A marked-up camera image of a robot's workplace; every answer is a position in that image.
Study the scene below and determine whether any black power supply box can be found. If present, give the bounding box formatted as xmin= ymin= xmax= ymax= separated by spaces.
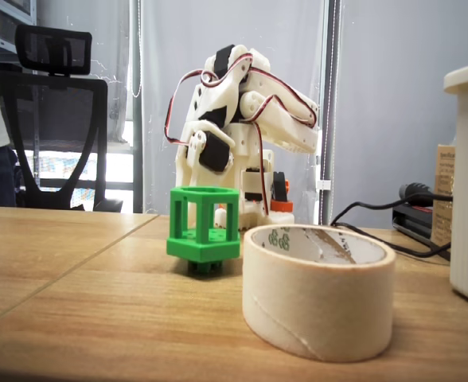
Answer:
xmin=392 ymin=203 xmax=453 ymax=262

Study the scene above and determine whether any grey metal shelf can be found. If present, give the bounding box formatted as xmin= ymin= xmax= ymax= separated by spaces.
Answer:
xmin=0 ymin=0 xmax=38 ymax=75

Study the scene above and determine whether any green hexagonal printed component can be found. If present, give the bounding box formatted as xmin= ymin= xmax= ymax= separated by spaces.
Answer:
xmin=166 ymin=185 xmax=242 ymax=276

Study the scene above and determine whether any black mesh office chair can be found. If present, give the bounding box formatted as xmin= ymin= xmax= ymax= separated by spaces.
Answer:
xmin=0 ymin=23 xmax=124 ymax=212

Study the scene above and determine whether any orange and black table clamp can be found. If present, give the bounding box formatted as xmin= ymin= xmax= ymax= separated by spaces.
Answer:
xmin=271 ymin=170 xmax=294 ymax=214

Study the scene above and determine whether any brown cardboard box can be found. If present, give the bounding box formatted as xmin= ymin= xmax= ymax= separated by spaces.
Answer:
xmin=431 ymin=142 xmax=457 ymax=250

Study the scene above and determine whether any black power cable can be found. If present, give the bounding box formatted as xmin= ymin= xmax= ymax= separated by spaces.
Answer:
xmin=329 ymin=200 xmax=454 ymax=259

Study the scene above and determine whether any black cable plug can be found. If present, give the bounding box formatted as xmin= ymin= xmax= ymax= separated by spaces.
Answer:
xmin=399 ymin=181 xmax=454 ymax=202

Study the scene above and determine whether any beige masking tape roll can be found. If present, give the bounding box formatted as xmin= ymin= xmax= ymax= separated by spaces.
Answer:
xmin=241 ymin=224 xmax=397 ymax=363

